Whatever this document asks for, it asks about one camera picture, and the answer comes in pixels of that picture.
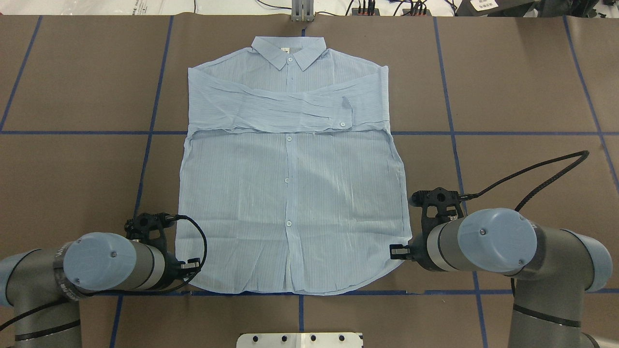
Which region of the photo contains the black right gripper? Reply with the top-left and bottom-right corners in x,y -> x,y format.
390,235 -> 432,269

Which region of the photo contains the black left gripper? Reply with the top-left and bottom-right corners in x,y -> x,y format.
162,254 -> 201,288

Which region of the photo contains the light blue button shirt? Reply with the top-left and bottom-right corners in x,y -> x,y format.
177,37 -> 412,295

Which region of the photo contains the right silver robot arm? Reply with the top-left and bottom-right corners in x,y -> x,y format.
389,208 -> 618,348

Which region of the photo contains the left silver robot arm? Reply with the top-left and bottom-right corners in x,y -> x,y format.
1,232 -> 204,348

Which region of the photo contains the white column base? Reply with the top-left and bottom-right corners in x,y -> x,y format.
236,332 -> 364,348

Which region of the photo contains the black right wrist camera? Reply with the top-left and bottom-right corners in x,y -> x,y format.
409,187 -> 465,235

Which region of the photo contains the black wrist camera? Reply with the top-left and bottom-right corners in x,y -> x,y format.
409,187 -> 465,235
124,212 -> 176,254

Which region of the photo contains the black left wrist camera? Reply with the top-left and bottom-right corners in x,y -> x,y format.
124,212 -> 176,254

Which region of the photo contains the aluminium frame post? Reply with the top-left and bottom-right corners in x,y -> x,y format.
291,0 -> 315,23

